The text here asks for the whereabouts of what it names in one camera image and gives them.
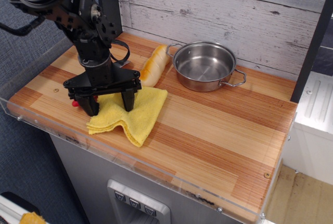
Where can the black yellow object bottom left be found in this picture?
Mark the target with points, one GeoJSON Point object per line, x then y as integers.
{"type": "Point", "coordinates": [15, 209]}

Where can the red handled metal spoon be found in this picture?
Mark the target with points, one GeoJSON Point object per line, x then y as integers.
{"type": "Point", "coordinates": [75, 103]}

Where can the yellow cloth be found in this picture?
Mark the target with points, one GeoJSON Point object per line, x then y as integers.
{"type": "Point", "coordinates": [138, 123]}

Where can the white ridged side unit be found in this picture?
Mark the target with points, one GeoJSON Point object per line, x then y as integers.
{"type": "Point", "coordinates": [308, 148]}

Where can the dark grey right post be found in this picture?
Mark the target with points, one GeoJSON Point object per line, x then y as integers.
{"type": "Point", "coordinates": [311, 54]}

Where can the grey cabinet with button panel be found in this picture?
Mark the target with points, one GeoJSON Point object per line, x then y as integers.
{"type": "Point", "coordinates": [114, 190]}

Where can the clear acrylic table guard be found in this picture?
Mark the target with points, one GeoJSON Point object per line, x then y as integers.
{"type": "Point", "coordinates": [205, 149]}

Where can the stainless steel pot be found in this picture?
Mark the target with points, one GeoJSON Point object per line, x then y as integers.
{"type": "Point", "coordinates": [205, 66]}

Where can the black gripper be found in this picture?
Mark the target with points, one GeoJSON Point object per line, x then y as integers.
{"type": "Point", "coordinates": [102, 78]}

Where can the toy bread loaf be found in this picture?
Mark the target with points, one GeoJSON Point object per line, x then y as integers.
{"type": "Point", "coordinates": [154, 66]}

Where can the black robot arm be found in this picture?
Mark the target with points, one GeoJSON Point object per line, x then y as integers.
{"type": "Point", "coordinates": [92, 34]}

